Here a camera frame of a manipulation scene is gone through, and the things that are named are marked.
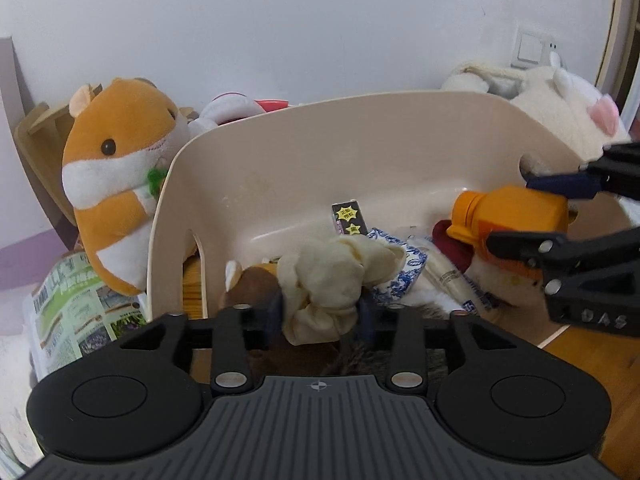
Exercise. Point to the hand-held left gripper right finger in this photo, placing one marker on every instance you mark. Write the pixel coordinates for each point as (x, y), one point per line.
(367, 317)

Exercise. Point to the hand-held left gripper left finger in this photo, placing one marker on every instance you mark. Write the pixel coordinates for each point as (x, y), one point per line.
(272, 320)

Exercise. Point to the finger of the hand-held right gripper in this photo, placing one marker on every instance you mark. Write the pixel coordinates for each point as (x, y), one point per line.
(525, 246)
(560, 185)

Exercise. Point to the brown plush toy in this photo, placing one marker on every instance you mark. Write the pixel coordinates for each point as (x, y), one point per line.
(255, 285)

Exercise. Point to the orange plastic bottle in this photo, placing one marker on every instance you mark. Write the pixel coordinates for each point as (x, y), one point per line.
(510, 207)

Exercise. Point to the grey furry plush toy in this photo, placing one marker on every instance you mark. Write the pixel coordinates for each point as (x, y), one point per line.
(350, 355)

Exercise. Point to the white and dark red plush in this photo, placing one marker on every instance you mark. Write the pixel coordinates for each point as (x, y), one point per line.
(505, 285)

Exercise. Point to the pale fabric scrunchie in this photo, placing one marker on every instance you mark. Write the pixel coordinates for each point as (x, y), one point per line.
(325, 280)

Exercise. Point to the blue white patterned packet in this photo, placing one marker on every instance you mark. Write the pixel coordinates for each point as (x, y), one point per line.
(407, 270)

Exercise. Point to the clear snack packet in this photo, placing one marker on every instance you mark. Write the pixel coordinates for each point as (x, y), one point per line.
(450, 275)

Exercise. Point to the long black box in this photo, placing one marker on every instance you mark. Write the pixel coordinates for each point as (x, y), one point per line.
(350, 215)

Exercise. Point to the beige plastic container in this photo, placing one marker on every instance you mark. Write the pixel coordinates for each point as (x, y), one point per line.
(325, 160)

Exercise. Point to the white plush with pink ear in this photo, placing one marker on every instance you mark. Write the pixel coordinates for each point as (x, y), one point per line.
(565, 105)

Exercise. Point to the cream grey plush cushion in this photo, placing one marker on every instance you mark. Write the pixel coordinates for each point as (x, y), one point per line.
(480, 77)

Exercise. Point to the green printed packet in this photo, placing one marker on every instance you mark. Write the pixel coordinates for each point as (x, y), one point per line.
(70, 305)

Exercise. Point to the red rimmed object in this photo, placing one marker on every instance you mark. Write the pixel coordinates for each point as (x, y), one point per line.
(272, 105)

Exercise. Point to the pink and white plush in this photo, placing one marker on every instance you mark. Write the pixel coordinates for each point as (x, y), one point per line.
(230, 107)

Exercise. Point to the orange hamster plush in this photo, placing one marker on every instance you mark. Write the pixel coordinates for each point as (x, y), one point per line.
(115, 120)

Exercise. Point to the wooden stand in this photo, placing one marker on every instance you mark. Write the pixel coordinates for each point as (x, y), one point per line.
(40, 130)

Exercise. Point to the white wall socket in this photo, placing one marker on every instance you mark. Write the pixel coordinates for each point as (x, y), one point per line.
(530, 50)

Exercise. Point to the pale wooden frame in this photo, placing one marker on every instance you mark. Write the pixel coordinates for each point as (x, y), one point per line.
(620, 35)

